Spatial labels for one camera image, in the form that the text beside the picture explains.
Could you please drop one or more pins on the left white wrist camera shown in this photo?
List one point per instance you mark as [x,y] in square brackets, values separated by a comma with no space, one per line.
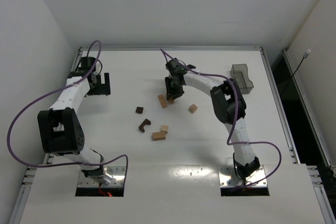
[99,67]

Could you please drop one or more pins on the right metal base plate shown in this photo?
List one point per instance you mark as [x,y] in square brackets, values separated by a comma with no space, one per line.
[228,178]

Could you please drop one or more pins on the dark brown wood cube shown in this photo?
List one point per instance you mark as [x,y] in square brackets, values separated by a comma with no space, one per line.
[139,110]

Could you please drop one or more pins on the dark brown arch block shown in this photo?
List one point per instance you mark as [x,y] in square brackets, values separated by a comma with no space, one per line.
[143,124]

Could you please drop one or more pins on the metal base plate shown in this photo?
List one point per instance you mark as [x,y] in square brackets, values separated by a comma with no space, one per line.
[228,178]
[112,177]

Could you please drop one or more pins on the small pale wood cube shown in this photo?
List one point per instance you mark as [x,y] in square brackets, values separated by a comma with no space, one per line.
[165,128]

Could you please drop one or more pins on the light wood cube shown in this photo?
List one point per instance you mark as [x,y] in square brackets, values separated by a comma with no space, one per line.
[193,108]

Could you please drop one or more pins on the long light wood block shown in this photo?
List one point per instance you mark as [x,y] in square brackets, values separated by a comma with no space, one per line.
[162,101]

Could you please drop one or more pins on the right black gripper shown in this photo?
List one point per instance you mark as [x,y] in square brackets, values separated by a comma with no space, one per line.
[172,87]

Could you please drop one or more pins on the smoky transparent plastic bin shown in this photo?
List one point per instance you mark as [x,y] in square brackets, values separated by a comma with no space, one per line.
[239,72]

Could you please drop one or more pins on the thick light wood block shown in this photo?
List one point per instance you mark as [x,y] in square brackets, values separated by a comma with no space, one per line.
[157,136]

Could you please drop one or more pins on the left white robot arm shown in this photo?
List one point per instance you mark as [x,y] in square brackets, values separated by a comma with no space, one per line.
[60,130]

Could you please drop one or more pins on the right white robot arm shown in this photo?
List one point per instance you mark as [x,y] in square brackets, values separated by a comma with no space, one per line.
[229,107]

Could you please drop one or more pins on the black wall cable white plug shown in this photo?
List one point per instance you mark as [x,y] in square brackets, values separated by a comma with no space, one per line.
[304,56]

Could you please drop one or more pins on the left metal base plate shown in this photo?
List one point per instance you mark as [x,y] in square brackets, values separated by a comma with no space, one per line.
[112,177]

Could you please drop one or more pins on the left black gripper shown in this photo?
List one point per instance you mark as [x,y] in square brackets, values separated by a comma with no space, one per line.
[99,89]

